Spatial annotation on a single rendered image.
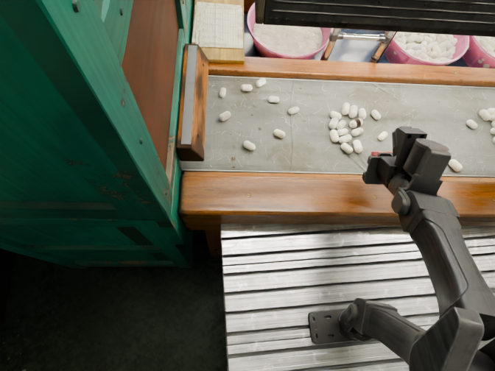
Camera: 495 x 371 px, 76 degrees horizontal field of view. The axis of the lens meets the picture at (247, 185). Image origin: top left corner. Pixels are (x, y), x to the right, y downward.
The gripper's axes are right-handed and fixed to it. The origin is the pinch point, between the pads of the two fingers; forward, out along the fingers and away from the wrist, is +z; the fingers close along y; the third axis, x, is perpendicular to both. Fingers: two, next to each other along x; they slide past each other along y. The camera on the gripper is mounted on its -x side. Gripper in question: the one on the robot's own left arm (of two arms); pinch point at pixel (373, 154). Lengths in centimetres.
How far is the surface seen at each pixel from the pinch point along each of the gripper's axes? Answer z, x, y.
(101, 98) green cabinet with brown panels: -41, -22, 47
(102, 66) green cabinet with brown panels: -40, -24, 47
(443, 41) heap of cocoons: 40, -24, -34
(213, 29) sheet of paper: 34, -24, 40
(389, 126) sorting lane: 14.7, -2.5, -9.9
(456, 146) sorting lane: 10.5, 1.0, -28.4
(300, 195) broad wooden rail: -3.6, 9.7, 17.6
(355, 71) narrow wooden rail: 26.1, -15.4, -1.3
